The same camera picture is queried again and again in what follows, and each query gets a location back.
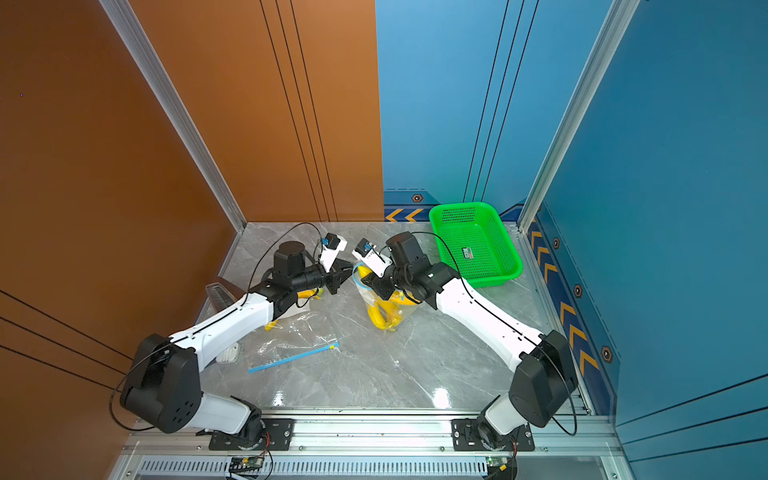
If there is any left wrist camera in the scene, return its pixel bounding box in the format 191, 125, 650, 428
318, 233, 348, 273

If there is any green circuit board left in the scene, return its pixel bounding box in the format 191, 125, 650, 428
228, 456, 265, 476

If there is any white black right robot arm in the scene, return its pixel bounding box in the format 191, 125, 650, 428
353, 232, 578, 450

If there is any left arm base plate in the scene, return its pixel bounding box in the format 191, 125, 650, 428
208, 418, 295, 452

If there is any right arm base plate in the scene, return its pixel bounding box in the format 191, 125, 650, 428
451, 418, 536, 452

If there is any green circuit board right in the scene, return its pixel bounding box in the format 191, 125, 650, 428
485, 456, 518, 479

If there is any aluminium corner post right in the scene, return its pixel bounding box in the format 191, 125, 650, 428
517, 0, 640, 233

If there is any empty clear zip bag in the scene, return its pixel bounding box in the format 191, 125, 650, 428
242, 312, 338, 374

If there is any aluminium front rail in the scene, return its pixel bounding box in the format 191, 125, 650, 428
108, 409, 633, 479

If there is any white earbuds case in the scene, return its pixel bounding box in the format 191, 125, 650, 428
215, 342, 241, 365

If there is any clear zip bag with bananas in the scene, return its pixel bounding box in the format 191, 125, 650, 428
352, 263, 417, 332

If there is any green plastic perforated basket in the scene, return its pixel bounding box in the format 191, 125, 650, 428
429, 202, 524, 288

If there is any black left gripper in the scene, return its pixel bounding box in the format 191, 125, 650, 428
289, 258, 359, 295

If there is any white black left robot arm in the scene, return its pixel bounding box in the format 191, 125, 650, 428
120, 233, 353, 448

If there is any aluminium corner post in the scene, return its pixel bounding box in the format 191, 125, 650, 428
100, 0, 247, 234
517, 0, 640, 233

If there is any green circuit board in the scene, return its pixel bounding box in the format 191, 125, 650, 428
228, 456, 265, 476
485, 456, 518, 479

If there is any aluminium corner post left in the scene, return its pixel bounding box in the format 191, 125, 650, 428
100, 0, 247, 234

